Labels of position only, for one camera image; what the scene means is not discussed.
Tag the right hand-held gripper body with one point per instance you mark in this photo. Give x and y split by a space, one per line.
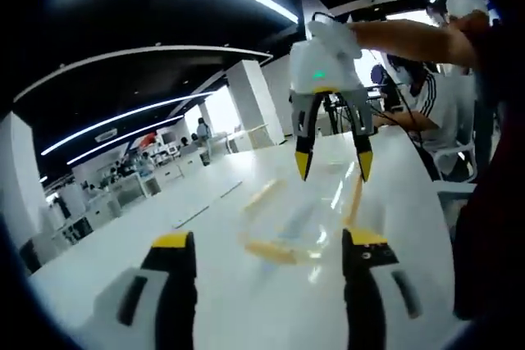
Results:
324 63

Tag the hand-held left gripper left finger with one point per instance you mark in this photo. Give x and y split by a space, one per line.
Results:
172 284

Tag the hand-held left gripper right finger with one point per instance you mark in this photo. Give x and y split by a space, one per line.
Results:
365 284

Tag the black monitor stand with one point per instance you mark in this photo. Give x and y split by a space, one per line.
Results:
334 114

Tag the white square pillar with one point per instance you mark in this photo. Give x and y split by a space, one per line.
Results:
254 104
20 169

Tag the operator in maroon shirt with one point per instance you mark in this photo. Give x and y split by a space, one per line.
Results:
492 202

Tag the ceiling air vent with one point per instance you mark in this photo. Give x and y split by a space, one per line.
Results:
106 136

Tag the red blue wall decoration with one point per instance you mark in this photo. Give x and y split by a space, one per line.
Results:
148 140

